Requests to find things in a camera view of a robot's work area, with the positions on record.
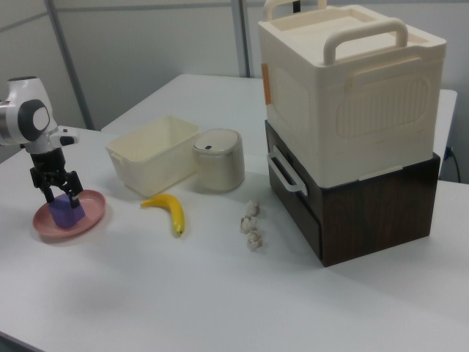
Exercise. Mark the dark brown drawer box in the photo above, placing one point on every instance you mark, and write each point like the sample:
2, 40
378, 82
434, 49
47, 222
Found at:
366, 220

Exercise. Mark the black camera stand pole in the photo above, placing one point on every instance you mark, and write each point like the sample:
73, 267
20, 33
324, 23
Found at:
297, 5

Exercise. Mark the cream open plastic bin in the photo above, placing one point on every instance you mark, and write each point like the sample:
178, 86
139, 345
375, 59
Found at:
154, 176

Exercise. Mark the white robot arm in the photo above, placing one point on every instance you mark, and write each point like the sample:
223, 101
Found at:
22, 95

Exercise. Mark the yellow banana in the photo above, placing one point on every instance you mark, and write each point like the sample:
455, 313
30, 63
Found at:
172, 205

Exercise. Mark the cream plastic cabinet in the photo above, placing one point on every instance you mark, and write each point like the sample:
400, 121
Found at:
366, 146

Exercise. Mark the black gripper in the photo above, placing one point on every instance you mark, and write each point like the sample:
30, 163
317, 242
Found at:
47, 161

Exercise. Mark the pink plate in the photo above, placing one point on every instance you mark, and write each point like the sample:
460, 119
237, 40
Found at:
93, 209

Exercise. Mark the small white trash can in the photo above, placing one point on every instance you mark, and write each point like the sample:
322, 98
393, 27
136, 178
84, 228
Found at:
220, 168

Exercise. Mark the purple cube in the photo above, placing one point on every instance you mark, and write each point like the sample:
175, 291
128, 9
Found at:
64, 218

